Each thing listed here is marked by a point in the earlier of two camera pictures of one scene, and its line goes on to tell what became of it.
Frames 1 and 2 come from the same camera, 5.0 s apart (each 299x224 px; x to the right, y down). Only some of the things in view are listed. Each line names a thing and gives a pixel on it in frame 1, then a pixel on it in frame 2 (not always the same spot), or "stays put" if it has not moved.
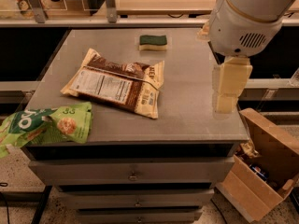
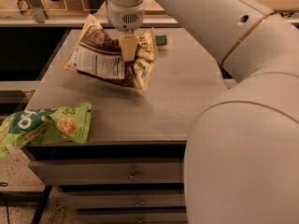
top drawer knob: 133,176 stays put
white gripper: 238,32 to 125,18
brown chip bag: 130,86 to 98,52
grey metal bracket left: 37,8 stays put
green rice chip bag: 70,121 stays put
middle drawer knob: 137,203 stays put
